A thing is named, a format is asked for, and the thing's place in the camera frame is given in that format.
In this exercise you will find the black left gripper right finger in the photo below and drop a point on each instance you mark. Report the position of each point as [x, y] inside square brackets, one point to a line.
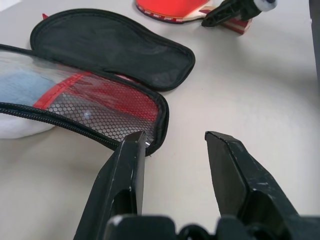
[240, 180]

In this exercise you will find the white and blue soft cloth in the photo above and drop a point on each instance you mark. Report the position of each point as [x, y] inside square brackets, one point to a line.
[20, 87]

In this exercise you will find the black red mesh paddle case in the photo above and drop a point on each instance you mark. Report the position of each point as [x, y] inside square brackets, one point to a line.
[112, 47]

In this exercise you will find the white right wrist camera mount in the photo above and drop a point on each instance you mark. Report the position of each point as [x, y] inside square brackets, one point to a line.
[265, 4]

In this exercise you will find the dark grey upright panel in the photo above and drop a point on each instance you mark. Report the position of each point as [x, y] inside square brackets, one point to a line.
[315, 37]

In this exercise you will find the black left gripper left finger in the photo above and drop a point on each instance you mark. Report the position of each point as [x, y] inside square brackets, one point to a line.
[117, 180]

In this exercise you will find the red table tennis paddle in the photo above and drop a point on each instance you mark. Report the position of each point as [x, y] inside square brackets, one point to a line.
[172, 8]

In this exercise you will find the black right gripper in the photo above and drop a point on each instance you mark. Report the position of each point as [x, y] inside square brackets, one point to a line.
[246, 8]

